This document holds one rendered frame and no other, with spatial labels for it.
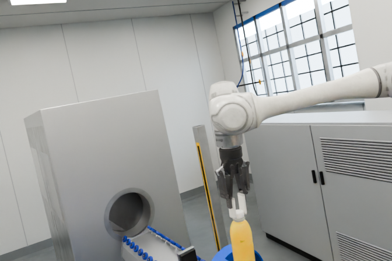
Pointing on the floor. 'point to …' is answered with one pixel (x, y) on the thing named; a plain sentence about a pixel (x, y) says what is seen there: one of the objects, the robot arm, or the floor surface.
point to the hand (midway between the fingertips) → (237, 205)
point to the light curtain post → (210, 186)
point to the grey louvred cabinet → (325, 183)
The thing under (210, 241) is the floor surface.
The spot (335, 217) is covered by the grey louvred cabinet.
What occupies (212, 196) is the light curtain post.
